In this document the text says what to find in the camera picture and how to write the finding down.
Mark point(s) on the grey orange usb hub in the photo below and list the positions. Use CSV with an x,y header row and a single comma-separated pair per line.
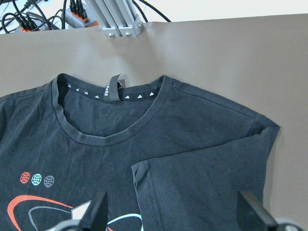
x,y
75,21

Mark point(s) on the aluminium frame post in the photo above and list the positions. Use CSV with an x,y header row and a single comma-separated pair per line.
x,y
116,18

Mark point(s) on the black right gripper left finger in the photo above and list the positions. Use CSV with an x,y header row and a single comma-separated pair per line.
x,y
96,215

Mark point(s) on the black graphic t-shirt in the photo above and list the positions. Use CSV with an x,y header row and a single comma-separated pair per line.
x,y
171,156

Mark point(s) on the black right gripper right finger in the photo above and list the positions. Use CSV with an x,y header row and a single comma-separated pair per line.
x,y
252,216

